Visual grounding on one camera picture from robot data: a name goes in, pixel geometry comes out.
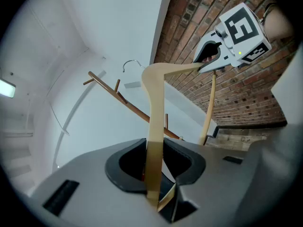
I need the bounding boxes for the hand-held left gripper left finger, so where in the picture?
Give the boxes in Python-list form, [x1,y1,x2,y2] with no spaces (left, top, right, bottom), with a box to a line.
[30,138,171,227]

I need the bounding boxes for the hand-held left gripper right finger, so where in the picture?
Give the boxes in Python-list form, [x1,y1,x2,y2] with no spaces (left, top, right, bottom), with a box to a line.
[163,124,300,227]

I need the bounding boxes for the person's right forearm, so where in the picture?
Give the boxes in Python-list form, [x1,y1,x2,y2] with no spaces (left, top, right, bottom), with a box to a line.
[262,1,295,44]

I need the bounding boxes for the brown wooden coat rack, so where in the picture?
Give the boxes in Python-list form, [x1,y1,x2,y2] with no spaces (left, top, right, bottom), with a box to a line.
[82,71,184,141]

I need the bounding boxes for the rectangular ceiling light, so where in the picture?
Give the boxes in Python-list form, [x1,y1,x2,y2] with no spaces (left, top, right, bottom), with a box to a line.
[0,77,17,99]

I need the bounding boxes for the white curved pipe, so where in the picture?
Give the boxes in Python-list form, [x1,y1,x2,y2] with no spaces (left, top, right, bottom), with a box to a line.
[52,70,107,168]

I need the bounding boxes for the grey ceiling vent panel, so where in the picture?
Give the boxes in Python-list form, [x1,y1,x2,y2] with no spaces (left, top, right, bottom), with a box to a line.
[123,81,143,89]

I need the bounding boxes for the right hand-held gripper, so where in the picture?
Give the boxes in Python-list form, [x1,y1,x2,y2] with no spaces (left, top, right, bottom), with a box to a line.
[192,2,272,74]

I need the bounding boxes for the wooden clothes hanger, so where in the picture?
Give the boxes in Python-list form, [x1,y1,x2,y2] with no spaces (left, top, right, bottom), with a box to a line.
[122,59,217,213]

